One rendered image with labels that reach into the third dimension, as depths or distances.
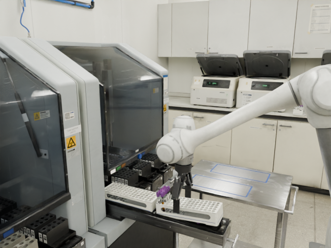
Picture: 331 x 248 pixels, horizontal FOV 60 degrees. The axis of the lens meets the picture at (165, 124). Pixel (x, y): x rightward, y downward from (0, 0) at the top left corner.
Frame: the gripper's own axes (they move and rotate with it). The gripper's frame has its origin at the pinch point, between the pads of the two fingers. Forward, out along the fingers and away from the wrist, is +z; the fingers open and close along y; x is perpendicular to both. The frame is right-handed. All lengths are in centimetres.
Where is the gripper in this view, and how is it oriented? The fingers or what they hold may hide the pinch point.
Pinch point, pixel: (182, 203)
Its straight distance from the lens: 139.2
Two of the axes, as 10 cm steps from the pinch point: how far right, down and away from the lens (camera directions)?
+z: 0.0, 9.7, 2.4
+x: -9.0, -1.1, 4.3
